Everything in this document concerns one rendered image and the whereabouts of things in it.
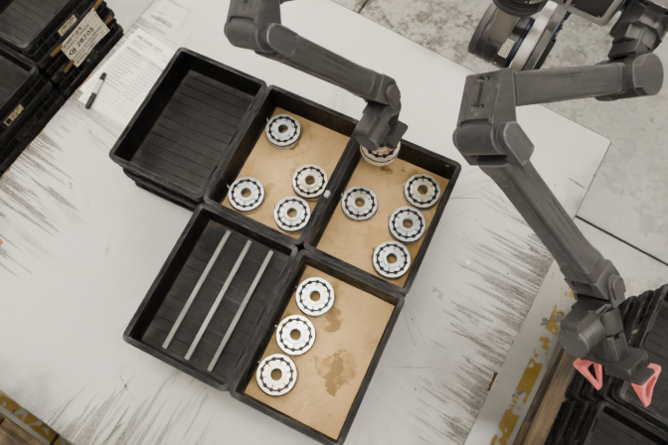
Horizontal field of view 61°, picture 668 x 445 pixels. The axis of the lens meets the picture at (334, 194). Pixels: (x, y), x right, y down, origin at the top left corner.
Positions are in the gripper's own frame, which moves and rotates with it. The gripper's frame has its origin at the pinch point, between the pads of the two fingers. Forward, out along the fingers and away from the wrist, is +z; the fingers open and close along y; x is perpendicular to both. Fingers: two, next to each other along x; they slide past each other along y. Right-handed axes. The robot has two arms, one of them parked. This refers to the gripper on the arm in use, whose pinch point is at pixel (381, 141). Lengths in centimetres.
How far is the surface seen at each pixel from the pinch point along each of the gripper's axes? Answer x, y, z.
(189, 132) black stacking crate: -19, -53, 22
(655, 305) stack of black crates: 17, 93, 42
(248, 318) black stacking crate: -54, -7, 21
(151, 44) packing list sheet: 4, -91, 35
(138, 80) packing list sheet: -9, -85, 35
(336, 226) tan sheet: -20.2, -0.2, 20.7
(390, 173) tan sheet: 1.9, 4.3, 20.5
